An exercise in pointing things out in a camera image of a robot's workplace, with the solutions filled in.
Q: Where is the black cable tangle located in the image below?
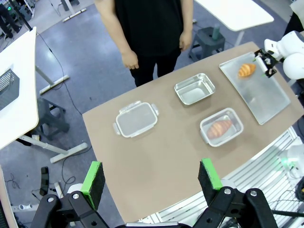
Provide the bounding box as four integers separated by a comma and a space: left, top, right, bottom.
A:
267, 177, 304, 218

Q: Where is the person's right forearm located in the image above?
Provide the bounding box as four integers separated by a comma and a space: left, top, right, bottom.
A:
94, 0, 134, 56

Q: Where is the gray plastic step stool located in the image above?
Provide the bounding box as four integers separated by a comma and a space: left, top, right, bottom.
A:
188, 26, 225, 63

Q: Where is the perforated metal baking tray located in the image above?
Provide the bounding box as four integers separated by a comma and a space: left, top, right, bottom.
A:
218, 51, 292, 126

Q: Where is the plain white table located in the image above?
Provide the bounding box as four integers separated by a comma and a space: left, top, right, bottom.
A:
194, 0, 275, 47

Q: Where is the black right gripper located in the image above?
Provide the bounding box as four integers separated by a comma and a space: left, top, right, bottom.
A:
254, 48, 278, 79

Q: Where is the person's left forearm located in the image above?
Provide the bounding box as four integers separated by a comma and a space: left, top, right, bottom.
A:
181, 0, 194, 35

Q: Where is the rectangular stainless steel container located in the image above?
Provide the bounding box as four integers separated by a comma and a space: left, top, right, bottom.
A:
174, 73, 216, 106
200, 108, 244, 148

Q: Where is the black floor cable bundle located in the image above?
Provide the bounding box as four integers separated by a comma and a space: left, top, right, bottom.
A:
4, 155, 77, 203

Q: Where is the black tripod stand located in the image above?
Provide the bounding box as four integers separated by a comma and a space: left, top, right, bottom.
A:
12, 0, 33, 32

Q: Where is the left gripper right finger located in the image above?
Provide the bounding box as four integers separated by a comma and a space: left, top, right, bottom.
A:
191, 157, 279, 228

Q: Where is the person's right hand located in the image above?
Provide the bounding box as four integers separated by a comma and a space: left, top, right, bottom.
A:
121, 49, 140, 70

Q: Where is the clear plastic clip lid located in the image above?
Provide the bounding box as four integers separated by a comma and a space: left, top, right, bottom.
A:
199, 107, 245, 148
113, 100, 160, 139

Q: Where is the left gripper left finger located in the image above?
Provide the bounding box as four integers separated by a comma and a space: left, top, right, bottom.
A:
30, 161, 124, 228

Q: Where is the white height-adjustable desk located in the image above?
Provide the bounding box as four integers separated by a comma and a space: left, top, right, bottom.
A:
62, 0, 87, 23

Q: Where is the gray perforated metal basket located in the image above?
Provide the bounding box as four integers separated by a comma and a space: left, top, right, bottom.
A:
0, 68, 20, 111

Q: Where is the dark green bottle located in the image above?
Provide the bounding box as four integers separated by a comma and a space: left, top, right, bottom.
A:
211, 23, 220, 41

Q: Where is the white table with basket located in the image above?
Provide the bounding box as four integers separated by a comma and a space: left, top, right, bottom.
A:
0, 26, 89, 164

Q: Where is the golden brown croissant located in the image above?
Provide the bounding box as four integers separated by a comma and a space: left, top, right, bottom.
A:
237, 63, 257, 78
207, 119, 233, 139

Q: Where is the black plastic step stool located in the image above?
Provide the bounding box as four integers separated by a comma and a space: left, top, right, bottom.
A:
36, 97, 71, 141

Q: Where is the person's left hand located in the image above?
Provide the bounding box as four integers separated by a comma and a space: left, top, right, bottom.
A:
178, 30, 193, 52

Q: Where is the black power strip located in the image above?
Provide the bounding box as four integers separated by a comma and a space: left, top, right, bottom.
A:
38, 166, 51, 197

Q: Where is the black tripod floor cable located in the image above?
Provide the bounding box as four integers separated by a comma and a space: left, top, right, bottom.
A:
35, 30, 70, 82

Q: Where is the person in black t-shirt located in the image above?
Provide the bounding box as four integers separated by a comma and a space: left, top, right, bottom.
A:
113, 0, 189, 87

